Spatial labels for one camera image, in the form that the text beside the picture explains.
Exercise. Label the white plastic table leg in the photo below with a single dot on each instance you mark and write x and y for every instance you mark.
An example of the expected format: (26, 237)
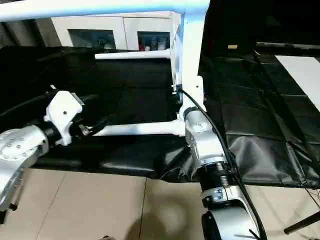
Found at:
(75, 10)
(137, 128)
(125, 55)

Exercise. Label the white plastic table top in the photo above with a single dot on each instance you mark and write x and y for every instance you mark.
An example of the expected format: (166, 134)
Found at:
(192, 50)

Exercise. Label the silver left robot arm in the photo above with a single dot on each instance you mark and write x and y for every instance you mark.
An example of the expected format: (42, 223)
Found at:
(20, 145)

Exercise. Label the tall white bottle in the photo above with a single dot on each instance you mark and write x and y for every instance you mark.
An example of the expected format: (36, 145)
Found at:
(161, 43)

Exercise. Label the small tan box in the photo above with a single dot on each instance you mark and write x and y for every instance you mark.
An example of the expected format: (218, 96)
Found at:
(232, 46)

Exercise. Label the black work mat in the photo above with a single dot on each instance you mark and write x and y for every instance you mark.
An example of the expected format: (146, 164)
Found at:
(250, 112)

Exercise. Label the white sideboard cabinet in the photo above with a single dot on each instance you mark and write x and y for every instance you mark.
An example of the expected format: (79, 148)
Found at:
(117, 25)

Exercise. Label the grey curtain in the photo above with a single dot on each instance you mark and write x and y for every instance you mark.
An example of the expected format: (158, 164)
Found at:
(25, 33)

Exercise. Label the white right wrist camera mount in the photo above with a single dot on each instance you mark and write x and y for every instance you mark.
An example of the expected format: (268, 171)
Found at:
(195, 95)

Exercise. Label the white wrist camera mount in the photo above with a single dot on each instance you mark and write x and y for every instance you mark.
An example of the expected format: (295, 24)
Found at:
(195, 95)
(62, 105)

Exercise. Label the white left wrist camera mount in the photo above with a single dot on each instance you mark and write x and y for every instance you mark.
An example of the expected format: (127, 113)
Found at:
(62, 105)

